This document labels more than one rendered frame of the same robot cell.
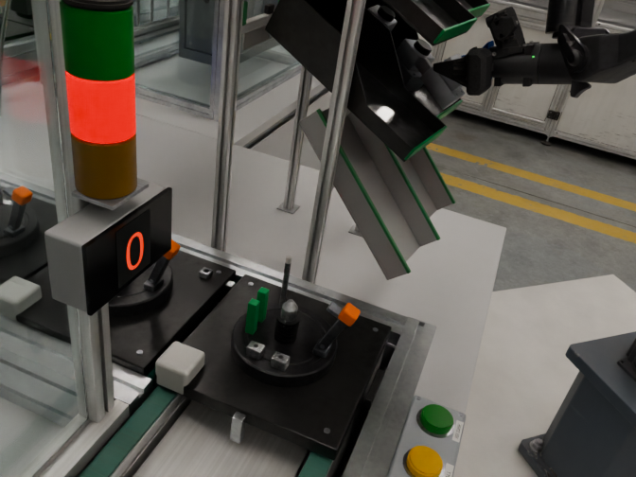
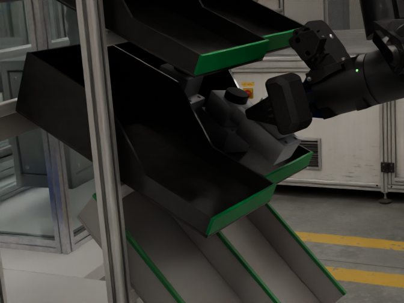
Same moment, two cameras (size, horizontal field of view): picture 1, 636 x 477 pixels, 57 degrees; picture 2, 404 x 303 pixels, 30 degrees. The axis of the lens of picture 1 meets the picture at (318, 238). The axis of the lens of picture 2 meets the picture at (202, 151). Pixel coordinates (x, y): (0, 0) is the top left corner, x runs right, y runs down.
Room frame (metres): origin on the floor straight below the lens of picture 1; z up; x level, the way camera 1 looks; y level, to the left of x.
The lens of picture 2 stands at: (0.06, -0.21, 1.44)
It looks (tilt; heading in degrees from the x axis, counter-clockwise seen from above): 13 degrees down; 9
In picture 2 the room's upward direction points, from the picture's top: 4 degrees counter-clockwise
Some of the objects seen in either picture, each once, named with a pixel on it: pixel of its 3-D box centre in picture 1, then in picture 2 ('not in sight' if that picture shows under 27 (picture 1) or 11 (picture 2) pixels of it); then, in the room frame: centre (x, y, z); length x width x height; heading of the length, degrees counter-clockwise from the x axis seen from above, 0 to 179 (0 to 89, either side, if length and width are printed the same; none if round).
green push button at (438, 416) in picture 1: (435, 421); not in sight; (0.51, -0.18, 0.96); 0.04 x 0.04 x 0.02
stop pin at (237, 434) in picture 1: (238, 427); not in sight; (0.46, 0.05, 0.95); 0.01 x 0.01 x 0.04; 74
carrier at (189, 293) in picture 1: (120, 260); not in sight; (0.65, 0.27, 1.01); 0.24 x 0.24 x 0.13; 74
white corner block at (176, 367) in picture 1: (180, 367); not in sight; (0.52, 0.14, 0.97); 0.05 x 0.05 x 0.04; 74
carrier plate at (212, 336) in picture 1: (282, 352); not in sight; (0.58, 0.02, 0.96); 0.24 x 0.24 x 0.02; 74
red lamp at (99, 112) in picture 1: (102, 101); not in sight; (0.43, 0.19, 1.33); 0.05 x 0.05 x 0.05
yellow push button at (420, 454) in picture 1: (423, 465); not in sight; (0.44, -0.16, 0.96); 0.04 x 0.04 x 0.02
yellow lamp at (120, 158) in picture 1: (105, 159); not in sight; (0.43, 0.19, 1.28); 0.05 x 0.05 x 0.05
